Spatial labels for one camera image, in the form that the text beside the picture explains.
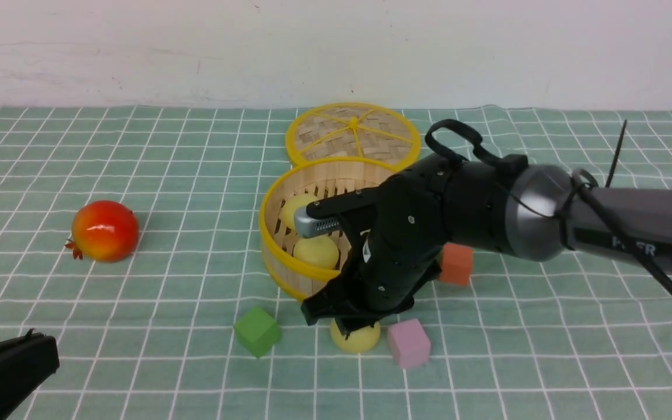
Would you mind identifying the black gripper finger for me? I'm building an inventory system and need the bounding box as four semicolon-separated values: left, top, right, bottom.
0;329;60;419

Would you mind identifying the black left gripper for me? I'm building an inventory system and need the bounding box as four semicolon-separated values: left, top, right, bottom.
301;169;451;338

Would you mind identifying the yellow bun front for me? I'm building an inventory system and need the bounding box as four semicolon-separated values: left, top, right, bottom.
329;321;381;354

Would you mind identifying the yellow bun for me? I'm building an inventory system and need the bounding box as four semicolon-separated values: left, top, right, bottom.
329;321;381;354
293;236;340;270
279;193;319;232

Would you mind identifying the bamboo steamer tray yellow rim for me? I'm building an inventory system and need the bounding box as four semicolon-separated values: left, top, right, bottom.
258;157;397;302

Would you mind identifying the woven bamboo steamer lid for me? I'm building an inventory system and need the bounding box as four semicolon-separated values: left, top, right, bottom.
285;103;422;170

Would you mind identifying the pink cube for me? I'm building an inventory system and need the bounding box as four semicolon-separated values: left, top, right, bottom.
387;318;432;370

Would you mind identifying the green cube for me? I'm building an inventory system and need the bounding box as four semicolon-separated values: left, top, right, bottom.
233;306;282;358

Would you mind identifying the orange cube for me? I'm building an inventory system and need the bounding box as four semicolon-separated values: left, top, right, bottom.
438;243;474;287

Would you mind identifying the red pomegranate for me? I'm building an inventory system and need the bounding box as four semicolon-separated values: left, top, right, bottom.
64;200;141;263

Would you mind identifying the green checkered tablecloth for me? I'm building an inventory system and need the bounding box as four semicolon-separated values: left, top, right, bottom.
0;107;672;419

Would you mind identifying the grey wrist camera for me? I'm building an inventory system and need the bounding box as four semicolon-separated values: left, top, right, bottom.
293;208;341;239

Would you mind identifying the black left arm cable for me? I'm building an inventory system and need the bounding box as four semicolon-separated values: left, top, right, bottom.
425;119;672;333

